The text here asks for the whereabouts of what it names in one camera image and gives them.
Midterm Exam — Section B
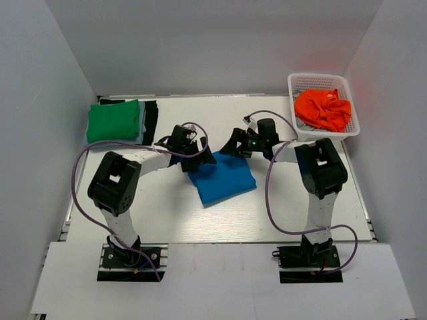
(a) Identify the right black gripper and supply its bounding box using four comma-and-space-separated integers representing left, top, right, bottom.
220, 128, 266, 158

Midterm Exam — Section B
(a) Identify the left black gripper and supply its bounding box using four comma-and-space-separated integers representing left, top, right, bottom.
180, 137, 216, 172

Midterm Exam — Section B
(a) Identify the white plastic basket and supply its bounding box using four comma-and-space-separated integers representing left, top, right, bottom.
288, 73, 360, 144

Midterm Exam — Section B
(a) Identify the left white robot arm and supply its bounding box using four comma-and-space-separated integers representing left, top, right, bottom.
87, 123, 216, 266

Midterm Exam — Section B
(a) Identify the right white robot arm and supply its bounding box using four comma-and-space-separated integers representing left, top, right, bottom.
220, 116, 348, 266

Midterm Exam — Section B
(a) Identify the grey t-shirt in basket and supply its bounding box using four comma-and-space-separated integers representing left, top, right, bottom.
292, 89, 316, 131

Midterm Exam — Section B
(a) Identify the folded black t-shirt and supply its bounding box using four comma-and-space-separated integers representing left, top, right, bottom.
118, 100, 159, 145

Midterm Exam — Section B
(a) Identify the folded green t-shirt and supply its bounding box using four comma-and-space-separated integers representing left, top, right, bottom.
85, 99, 141, 145

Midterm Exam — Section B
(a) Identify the orange t-shirt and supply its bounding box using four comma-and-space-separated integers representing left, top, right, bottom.
294, 89, 351, 133

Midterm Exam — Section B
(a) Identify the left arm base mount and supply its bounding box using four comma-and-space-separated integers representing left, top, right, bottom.
97, 243, 168, 283

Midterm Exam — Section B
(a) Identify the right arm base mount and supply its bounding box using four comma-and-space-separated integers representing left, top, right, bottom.
272, 245, 343, 284

